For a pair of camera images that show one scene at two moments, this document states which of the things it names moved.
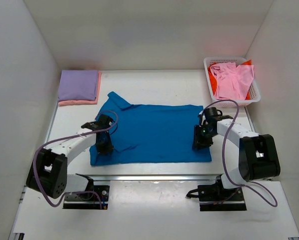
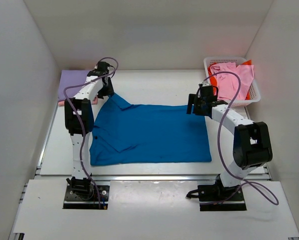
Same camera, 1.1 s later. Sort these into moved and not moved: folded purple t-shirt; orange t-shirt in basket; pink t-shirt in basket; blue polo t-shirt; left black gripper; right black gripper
Moved: left black gripper; right black gripper
Not moved: folded purple t-shirt; pink t-shirt in basket; orange t-shirt in basket; blue polo t-shirt
